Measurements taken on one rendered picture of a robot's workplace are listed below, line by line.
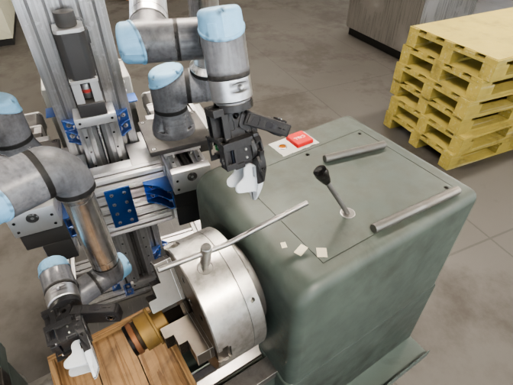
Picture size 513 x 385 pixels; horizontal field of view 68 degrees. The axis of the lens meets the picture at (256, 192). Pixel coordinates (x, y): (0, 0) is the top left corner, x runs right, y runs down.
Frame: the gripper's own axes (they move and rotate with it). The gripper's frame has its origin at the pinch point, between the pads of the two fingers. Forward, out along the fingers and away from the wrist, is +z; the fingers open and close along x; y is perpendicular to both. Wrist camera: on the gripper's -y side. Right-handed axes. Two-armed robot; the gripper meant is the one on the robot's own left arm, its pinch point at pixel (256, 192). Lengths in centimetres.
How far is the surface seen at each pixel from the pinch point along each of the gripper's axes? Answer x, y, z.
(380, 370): 3, -37, 86
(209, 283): 1.1, 14.7, 15.6
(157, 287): -9.8, 23.4, 19.4
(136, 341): -5.3, 31.8, 26.6
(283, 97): -276, -197, 75
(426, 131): -131, -241, 91
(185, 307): -11.4, 18.3, 30.3
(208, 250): 2.6, 13.9, 6.5
